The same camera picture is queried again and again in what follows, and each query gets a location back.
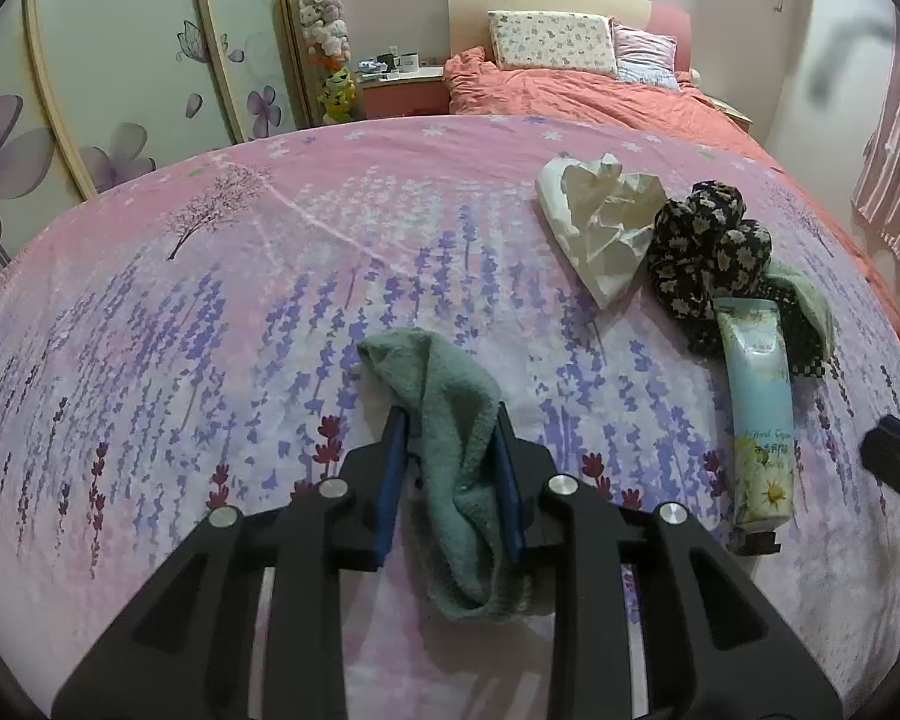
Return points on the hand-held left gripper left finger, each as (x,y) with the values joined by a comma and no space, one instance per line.
(391,487)

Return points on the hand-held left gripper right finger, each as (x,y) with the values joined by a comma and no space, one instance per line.
(508,495)

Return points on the green towel cloth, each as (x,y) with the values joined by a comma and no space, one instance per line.
(450,420)

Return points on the floral hand cream tube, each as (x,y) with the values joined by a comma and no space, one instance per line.
(757,405)

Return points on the green checkered cloth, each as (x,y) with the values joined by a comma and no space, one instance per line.
(810,307)

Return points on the white paper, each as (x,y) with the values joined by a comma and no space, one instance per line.
(600,225)

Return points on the black floral scrunchie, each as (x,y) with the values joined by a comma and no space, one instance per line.
(709,247)

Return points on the pink striped curtain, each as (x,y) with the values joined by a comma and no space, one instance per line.
(896,165)

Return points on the pink nightstand with book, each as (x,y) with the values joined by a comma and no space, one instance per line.
(731,111)

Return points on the pink nightstand with mugs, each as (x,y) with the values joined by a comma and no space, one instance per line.
(401,94)

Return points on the dark mug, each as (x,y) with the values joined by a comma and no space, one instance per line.
(386,61)

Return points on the white mug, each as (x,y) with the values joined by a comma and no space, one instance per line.
(407,60)

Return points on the hanging plush toy column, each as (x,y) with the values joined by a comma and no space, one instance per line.
(328,37)

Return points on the floral white pillow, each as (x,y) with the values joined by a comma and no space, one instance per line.
(551,41)

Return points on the striped purple pillow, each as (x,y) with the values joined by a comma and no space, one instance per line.
(645,52)

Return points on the wardrobe with purple flowers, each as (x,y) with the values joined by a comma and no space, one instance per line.
(120,52)

